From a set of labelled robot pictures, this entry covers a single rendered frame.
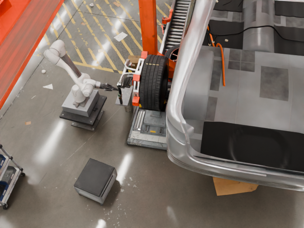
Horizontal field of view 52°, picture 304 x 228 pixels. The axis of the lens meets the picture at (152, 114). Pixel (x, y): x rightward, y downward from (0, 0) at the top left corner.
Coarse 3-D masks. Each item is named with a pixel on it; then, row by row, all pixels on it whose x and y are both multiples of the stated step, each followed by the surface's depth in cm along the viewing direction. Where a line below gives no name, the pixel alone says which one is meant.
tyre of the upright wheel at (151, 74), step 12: (156, 60) 356; (168, 60) 383; (144, 72) 349; (156, 72) 347; (168, 72) 400; (144, 84) 349; (156, 84) 347; (144, 96) 355; (156, 96) 351; (144, 108) 377; (156, 108) 367
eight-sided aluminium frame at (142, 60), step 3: (141, 60) 364; (144, 60) 365; (138, 63) 362; (138, 66) 360; (141, 66) 359; (138, 69) 362; (141, 69) 356; (135, 72) 354; (138, 72) 354; (141, 72) 357; (135, 81) 356; (138, 81) 355; (135, 84) 357; (138, 84) 356; (135, 87) 358; (138, 87) 356; (135, 90) 358; (138, 90) 357; (135, 93) 360; (138, 93) 359; (138, 96) 364
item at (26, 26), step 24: (0, 0) 90; (24, 0) 121; (48, 0) 125; (0, 24) 109; (24, 24) 117; (48, 24) 118; (0, 48) 110; (24, 48) 109; (0, 72) 103; (0, 96) 97
